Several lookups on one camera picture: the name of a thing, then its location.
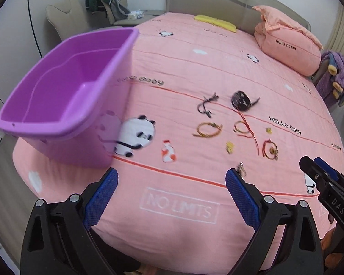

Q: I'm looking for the gold brown bracelet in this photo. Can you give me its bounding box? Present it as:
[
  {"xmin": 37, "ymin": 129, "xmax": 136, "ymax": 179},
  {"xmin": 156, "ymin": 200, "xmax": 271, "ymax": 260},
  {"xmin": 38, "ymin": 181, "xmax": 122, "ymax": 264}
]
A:
[{"xmin": 193, "ymin": 122, "xmax": 223, "ymax": 138}]

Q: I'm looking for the black wrist watch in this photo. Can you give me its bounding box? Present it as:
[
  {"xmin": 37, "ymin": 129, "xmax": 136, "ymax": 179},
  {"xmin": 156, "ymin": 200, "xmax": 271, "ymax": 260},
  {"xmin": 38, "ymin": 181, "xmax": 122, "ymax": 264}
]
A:
[{"xmin": 231, "ymin": 91, "xmax": 261, "ymax": 112}]

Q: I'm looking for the black cord necklace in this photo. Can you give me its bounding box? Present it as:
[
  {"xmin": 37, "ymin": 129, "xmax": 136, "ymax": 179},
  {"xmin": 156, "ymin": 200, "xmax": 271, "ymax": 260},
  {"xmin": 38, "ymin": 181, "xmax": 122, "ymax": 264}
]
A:
[{"xmin": 197, "ymin": 92, "xmax": 220, "ymax": 118}]

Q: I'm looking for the pink printed bed sheet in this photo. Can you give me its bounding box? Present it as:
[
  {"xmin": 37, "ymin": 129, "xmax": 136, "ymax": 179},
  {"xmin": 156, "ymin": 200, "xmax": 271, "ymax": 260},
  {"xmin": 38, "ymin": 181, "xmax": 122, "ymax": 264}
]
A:
[{"xmin": 12, "ymin": 12, "xmax": 344, "ymax": 274}]

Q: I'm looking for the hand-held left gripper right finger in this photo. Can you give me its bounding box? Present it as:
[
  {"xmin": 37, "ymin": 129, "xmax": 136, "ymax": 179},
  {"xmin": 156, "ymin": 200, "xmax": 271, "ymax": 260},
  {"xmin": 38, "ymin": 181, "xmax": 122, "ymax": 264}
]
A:
[{"xmin": 225, "ymin": 168, "xmax": 324, "ymax": 275}]

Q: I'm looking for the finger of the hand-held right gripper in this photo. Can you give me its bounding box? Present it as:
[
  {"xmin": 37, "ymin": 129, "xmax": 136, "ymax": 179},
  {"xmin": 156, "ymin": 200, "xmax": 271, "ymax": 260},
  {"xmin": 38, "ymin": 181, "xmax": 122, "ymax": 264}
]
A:
[
  {"xmin": 300, "ymin": 156, "xmax": 337, "ymax": 197},
  {"xmin": 314, "ymin": 157, "xmax": 344, "ymax": 184}
]

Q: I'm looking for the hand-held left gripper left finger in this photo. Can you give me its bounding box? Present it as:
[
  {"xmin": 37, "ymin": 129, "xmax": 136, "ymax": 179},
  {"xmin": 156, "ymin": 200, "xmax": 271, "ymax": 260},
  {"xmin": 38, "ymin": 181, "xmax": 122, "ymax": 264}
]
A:
[{"xmin": 20, "ymin": 168, "xmax": 119, "ymax": 275}]

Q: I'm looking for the person's right hand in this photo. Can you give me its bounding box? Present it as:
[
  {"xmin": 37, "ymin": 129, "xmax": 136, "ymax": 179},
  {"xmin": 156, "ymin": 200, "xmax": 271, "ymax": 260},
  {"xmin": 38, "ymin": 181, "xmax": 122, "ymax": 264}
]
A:
[{"xmin": 321, "ymin": 229, "xmax": 344, "ymax": 270}]

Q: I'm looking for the dark green jacket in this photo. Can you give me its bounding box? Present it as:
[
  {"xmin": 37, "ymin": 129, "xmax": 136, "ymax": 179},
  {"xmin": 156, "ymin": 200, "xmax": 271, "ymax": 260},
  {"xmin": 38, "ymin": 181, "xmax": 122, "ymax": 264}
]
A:
[{"xmin": 85, "ymin": 0, "xmax": 121, "ymax": 14}]

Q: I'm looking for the red bracelet with gold charm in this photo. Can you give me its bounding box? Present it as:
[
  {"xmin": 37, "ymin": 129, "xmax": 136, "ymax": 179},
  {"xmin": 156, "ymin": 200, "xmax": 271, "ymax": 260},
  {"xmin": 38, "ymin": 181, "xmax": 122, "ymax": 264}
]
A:
[{"xmin": 262, "ymin": 139, "xmax": 279, "ymax": 160}]

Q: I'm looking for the red string bracelet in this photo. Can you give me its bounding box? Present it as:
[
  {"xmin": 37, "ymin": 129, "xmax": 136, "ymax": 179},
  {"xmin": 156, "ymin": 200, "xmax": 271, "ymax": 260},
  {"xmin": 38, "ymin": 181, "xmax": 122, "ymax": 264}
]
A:
[{"xmin": 233, "ymin": 111, "xmax": 260, "ymax": 157}]

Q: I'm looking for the beige lounge chair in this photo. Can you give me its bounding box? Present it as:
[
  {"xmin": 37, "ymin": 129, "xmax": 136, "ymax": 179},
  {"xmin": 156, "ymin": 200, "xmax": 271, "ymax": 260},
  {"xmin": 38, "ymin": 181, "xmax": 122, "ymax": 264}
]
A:
[{"xmin": 46, "ymin": 0, "xmax": 164, "ymax": 42}]

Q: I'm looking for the beige padded headboard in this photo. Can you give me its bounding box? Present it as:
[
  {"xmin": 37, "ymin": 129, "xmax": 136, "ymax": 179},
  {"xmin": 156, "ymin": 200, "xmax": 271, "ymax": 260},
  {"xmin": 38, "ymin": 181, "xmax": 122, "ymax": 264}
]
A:
[{"xmin": 166, "ymin": 0, "xmax": 311, "ymax": 32}]

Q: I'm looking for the yellow cloth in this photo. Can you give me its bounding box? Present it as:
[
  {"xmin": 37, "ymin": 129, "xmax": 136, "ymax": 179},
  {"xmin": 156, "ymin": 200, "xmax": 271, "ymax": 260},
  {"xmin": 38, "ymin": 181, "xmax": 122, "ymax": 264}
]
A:
[{"xmin": 194, "ymin": 14, "xmax": 237, "ymax": 33}]

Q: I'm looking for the purple plush toy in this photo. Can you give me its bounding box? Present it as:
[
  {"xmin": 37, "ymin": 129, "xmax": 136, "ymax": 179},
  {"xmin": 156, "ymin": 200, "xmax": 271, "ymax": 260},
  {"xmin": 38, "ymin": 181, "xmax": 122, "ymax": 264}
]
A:
[{"xmin": 316, "ymin": 50, "xmax": 344, "ymax": 108}]

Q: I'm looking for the purple plastic basket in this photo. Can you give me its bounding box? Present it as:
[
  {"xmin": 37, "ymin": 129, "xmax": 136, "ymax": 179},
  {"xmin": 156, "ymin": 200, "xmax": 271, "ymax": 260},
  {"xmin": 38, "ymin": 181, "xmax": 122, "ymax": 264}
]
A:
[{"xmin": 0, "ymin": 28, "xmax": 140, "ymax": 169}]

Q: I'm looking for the pink pillow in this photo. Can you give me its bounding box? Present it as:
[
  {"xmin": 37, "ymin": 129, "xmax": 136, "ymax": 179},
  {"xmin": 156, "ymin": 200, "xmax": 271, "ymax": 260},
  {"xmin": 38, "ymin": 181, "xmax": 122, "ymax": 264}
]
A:
[{"xmin": 254, "ymin": 5, "xmax": 324, "ymax": 76}]

